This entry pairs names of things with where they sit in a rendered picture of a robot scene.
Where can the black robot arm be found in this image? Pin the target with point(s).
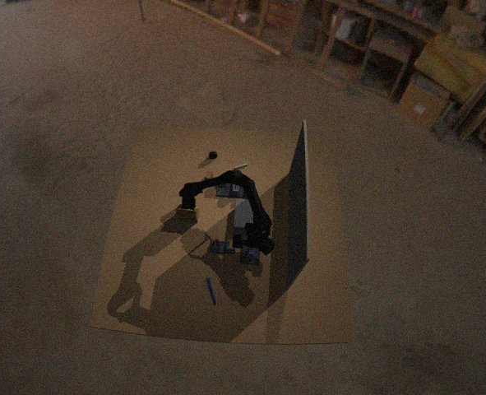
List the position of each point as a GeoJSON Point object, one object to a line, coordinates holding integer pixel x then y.
{"type": "Point", "coordinates": [261, 220]}

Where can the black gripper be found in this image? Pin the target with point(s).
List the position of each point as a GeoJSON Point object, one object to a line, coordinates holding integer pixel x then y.
{"type": "Point", "coordinates": [238, 242]}

